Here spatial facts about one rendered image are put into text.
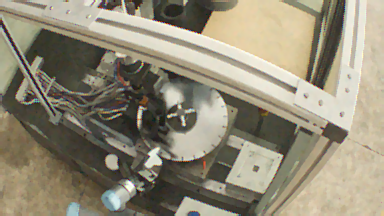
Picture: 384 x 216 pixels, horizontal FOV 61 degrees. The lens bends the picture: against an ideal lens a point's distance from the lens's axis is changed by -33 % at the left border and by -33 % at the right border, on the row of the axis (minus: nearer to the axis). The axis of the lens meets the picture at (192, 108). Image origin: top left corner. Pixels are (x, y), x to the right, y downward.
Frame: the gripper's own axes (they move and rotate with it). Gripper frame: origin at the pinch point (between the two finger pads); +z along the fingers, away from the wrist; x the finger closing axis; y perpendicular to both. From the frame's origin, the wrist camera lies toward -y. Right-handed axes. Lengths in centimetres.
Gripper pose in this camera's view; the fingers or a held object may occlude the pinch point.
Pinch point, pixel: (153, 159)
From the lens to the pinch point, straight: 175.1
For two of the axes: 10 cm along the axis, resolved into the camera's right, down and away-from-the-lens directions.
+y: 8.1, 5.3, -2.6
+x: 2.9, -7.4, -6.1
